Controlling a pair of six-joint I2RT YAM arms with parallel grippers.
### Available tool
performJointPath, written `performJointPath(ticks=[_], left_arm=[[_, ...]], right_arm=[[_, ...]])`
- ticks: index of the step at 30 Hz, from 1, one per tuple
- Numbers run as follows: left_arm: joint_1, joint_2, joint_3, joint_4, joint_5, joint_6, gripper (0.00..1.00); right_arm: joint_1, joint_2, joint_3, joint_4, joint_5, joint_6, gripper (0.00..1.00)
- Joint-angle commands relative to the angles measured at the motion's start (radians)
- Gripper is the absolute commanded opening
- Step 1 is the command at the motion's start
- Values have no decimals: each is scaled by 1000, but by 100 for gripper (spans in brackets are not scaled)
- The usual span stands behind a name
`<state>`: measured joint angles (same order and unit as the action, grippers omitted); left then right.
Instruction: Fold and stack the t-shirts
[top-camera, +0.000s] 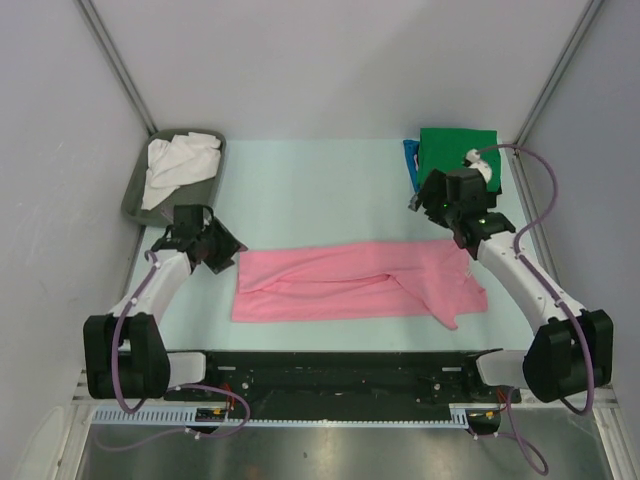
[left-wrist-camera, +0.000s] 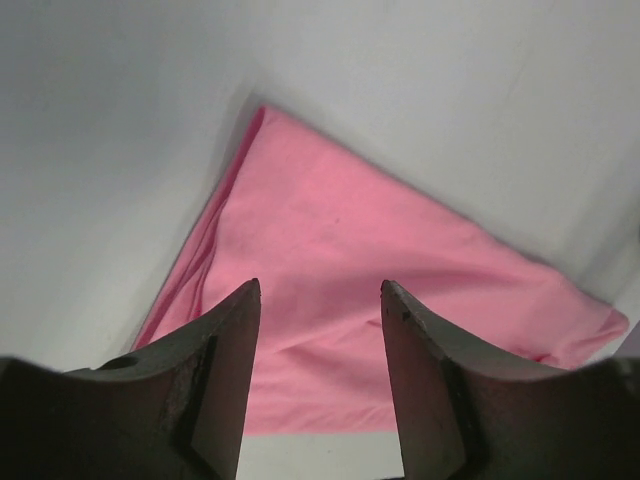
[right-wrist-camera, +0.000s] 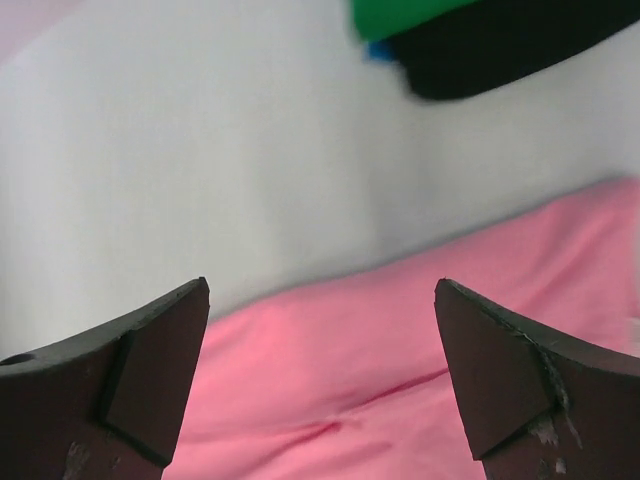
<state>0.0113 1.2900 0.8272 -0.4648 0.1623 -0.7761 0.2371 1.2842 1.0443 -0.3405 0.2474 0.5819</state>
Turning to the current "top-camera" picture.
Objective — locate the grey fabric basket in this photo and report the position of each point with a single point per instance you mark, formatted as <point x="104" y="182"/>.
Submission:
<point x="203" y="192"/>

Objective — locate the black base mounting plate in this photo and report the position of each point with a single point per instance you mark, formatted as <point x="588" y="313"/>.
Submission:
<point x="339" y="365"/>

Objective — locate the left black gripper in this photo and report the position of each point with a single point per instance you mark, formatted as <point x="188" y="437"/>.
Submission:
<point x="229" y="245"/>

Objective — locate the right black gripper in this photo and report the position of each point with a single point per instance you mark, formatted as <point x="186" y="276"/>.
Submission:
<point x="436" y="186"/>

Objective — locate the aluminium frame post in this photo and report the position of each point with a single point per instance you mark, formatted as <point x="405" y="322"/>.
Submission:
<point x="104" y="40"/>
<point x="586" y="20"/>

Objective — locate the white slotted cable duct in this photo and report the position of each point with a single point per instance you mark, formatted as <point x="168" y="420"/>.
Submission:
<point x="452" y="417"/>

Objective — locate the right aluminium frame post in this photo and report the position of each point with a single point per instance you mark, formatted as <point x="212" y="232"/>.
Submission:
<point x="586" y="20"/>

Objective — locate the pink t shirt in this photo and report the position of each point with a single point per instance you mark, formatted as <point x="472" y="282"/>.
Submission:
<point x="357" y="281"/>

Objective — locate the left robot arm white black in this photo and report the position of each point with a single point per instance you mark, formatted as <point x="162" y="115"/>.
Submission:
<point x="125" y="356"/>

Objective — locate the blue folded t shirt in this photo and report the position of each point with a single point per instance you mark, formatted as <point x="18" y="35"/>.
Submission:
<point x="411" y="149"/>

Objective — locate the black folded t shirt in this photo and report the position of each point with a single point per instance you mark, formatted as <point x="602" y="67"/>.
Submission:
<point x="492" y="199"/>

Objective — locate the green folded t shirt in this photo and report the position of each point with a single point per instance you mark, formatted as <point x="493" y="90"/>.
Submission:
<point x="445" y="149"/>

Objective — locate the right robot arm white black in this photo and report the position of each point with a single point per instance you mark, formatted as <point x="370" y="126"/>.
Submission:
<point x="572" y="348"/>

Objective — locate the white t shirt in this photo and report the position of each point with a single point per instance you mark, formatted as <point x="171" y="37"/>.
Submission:
<point x="184" y="160"/>

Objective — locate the left aluminium frame post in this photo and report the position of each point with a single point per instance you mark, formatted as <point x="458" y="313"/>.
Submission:
<point x="104" y="40"/>

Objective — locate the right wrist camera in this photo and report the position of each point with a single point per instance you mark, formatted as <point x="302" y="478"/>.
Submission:
<point x="473" y="160"/>

